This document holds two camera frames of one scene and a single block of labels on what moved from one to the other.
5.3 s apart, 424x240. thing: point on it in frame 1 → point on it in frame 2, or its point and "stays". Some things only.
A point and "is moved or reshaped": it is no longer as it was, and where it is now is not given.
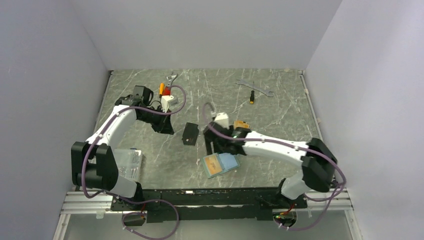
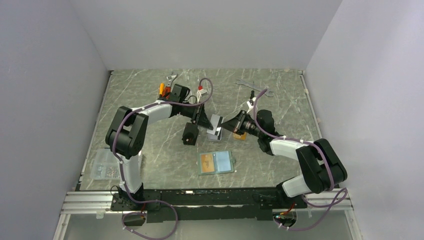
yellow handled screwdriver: [161, 89] stays
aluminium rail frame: [84, 203] stays
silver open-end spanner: [242, 82] stays
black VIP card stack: [190, 134] stays
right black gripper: [209, 146] → [236, 123]
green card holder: [219, 163] is moved or reshaped
